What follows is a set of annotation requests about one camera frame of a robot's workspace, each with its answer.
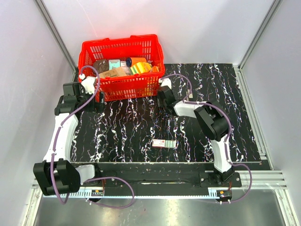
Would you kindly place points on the red white staples box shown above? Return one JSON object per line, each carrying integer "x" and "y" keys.
{"x": 164, "y": 143}

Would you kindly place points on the orange cylindrical can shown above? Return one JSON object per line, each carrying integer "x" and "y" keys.
{"x": 130, "y": 61}

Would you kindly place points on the yellow green striped box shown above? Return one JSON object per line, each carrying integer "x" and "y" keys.
{"x": 140, "y": 68}

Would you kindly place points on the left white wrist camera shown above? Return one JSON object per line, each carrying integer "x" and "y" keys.
{"x": 88, "y": 82}

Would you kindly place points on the aluminium frame rail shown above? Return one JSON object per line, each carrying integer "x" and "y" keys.
{"x": 96, "y": 189}

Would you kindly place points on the orange snack packet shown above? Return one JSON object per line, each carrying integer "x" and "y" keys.
{"x": 155, "y": 69}

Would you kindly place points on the teal white small box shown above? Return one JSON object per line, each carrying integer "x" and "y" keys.
{"x": 114, "y": 63}

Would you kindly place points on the brown cardboard box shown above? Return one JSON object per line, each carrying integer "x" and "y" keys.
{"x": 113, "y": 73}

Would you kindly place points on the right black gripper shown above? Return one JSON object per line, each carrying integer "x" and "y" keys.
{"x": 159, "y": 100}

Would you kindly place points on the brown round cookie pack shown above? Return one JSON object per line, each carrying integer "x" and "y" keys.
{"x": 101, "y": 65}

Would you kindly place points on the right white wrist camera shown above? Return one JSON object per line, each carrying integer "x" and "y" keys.
{"x": 165, "y": 82}

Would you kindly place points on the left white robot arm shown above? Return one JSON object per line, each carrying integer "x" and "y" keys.
{"x": 55, "y": 174}

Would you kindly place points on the red plastic shopping basket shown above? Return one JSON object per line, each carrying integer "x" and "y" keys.
{"x": 130, "y": 86}

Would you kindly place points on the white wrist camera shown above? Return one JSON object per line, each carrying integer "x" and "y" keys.
{"x": 165, "y": 82}
{"x": 88, "y": 82}

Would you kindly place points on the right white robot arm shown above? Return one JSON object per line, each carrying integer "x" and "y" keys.
{"x": 214, "y": 123}

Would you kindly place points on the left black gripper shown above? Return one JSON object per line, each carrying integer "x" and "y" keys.
{"x": 97, "y": 107}

